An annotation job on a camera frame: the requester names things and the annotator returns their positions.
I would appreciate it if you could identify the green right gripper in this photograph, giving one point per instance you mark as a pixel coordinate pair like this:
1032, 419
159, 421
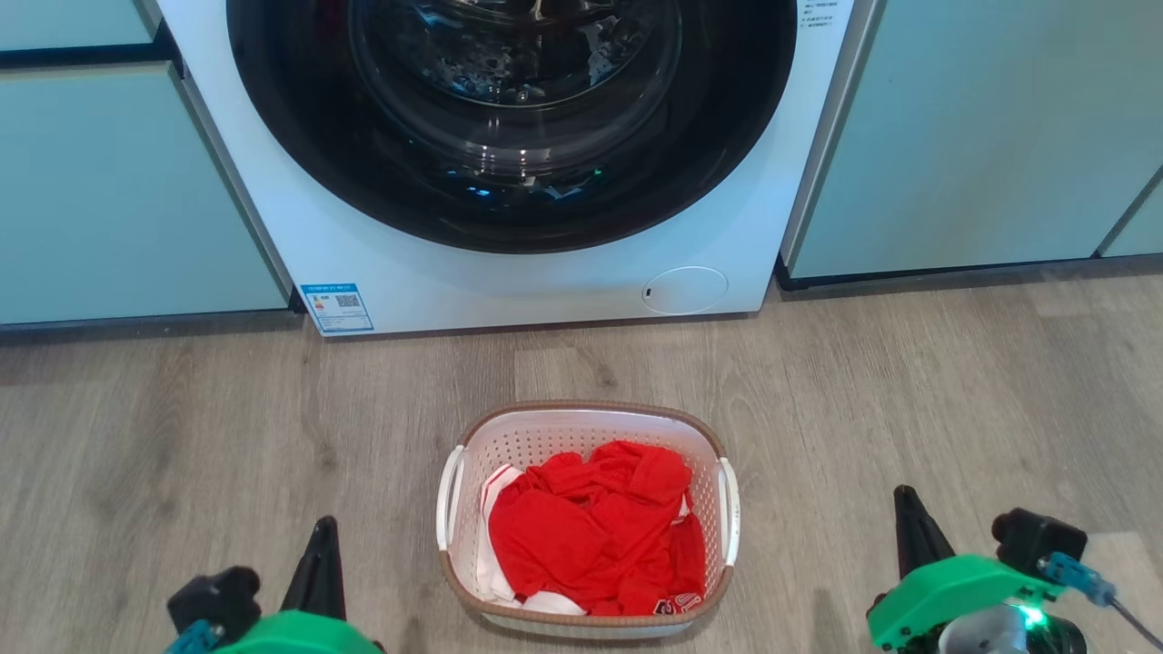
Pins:
945, 590

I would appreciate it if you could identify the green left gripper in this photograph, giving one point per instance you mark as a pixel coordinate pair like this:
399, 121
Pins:
300, 636

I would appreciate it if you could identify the round white filter cover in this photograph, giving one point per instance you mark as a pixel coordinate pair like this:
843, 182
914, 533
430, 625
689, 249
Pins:
685, 290

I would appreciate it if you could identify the tall pale green cabinet door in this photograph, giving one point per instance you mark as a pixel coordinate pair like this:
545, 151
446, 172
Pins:
972, 127

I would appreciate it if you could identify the pale green cabinet drawer front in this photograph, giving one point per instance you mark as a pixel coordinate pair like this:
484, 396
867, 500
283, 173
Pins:
64, 18

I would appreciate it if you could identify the white garment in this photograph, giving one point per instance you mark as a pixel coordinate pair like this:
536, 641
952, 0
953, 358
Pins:
495, 581

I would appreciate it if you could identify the narrow pale green cabinet door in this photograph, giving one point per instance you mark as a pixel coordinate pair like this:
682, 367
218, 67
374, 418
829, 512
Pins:
1140, 227

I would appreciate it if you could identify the wide pale green cabinet door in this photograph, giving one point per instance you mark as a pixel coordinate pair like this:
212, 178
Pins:
118, 200

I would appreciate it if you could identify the black round glass washer door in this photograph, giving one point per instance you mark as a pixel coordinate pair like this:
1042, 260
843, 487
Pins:
300, 136

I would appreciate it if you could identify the red garment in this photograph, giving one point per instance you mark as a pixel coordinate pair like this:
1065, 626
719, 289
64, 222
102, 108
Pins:
572, 536

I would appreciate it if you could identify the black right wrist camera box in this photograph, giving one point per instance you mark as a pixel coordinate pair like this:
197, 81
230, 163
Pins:
1036, 536

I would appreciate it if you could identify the white front-load washing machine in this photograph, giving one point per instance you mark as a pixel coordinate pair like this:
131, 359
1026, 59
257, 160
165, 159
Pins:
545, 282

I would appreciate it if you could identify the blue energy label sticker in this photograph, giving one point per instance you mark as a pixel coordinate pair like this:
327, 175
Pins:
337, 308

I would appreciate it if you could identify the white basket with brown rim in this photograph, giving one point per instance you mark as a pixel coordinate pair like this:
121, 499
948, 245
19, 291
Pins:
545, 445

